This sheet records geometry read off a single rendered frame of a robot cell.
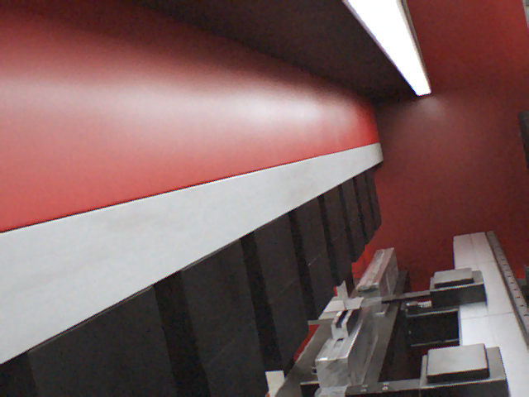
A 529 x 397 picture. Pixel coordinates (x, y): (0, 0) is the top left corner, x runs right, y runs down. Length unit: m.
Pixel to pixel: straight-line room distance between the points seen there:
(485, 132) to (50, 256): 1.90
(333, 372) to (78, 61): 0.85
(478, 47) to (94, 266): 1.88
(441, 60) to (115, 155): 1.80
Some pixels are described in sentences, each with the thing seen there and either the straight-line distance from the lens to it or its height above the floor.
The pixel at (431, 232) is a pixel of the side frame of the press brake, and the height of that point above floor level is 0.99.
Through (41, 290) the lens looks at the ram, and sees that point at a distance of 0.35.
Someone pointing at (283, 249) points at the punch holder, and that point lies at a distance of 0.79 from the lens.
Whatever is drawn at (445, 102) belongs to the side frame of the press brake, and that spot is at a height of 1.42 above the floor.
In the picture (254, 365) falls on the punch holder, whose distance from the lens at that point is 0.64.
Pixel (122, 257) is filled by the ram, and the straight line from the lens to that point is 0.43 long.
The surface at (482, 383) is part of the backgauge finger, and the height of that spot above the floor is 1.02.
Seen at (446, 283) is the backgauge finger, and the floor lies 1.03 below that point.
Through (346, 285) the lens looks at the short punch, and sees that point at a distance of 1.32.
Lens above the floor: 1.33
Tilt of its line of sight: 3 degrees down
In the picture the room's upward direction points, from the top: 11 degrees counter-clockwise
